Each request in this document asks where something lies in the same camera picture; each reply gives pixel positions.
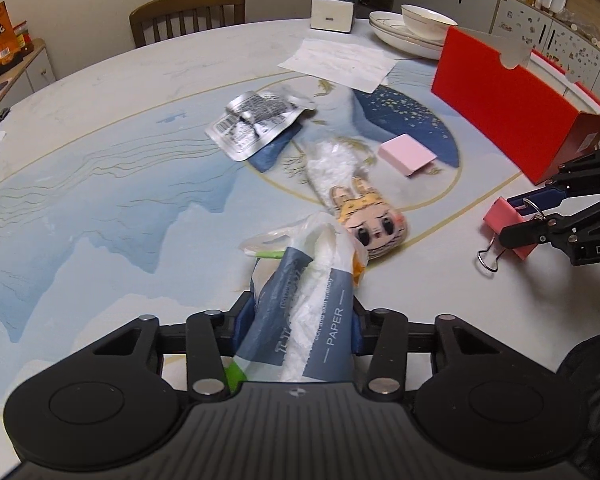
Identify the doll face toy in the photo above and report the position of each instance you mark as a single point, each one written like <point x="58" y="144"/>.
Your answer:
<point x="375" y="225"/>

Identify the red jar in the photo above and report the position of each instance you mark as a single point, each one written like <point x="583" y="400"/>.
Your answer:
<point x="24" y="37"/>

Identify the white tissue box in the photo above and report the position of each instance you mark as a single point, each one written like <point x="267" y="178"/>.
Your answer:
<point x="330" y="15"/>

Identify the white gold-rimmed plate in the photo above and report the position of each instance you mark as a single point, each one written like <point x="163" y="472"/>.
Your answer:
<point x="405" y="47"/>

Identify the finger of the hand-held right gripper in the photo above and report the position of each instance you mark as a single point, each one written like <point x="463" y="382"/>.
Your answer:
<point x="525" y="232"/>
<point x="540" y="197"/>

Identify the person's dark clothing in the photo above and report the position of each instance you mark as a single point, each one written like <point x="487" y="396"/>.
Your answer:
<point x="595" y="410"/>

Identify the white sticker cabinet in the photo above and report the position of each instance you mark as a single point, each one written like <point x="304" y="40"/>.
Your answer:
<point x="540" y="30"/>

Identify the white gold-rimmed bowl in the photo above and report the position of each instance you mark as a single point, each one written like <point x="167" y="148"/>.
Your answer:
<point x="427" y="22"/>

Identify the blue white tissue packet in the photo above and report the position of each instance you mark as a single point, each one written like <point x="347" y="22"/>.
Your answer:
<point x="305" y="230"/>

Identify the red cardboard box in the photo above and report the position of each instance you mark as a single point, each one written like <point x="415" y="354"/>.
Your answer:
<point x="505" y="105"/>

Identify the pink binder clip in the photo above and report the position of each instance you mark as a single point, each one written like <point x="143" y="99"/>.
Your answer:
<point x="500" y="217"/>

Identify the pink sticky note pad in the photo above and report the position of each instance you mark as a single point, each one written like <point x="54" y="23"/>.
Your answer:
<point x="405" y="152"/>

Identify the crinkled clear plastic bag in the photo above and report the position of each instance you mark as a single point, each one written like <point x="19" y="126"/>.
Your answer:
<point x="330" y="170"/>

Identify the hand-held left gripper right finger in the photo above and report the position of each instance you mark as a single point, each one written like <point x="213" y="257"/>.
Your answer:
<point x="358" y="332"/>

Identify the white paper sheet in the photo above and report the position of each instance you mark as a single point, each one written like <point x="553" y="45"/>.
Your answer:
<point x="340" y="62"/>

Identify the wooden chair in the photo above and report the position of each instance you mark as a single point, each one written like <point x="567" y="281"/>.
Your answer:
<point x="190" y="0"/>

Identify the silver foil packet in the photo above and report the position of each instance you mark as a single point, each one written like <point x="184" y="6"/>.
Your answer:
<point x="255" y="120"/>

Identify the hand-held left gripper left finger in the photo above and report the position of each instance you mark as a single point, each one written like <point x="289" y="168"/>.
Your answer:
<point x="240" y="322"/>

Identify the white wooden sideboard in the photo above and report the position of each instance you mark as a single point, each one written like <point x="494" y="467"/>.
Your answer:
<point x="35" y="72"/>

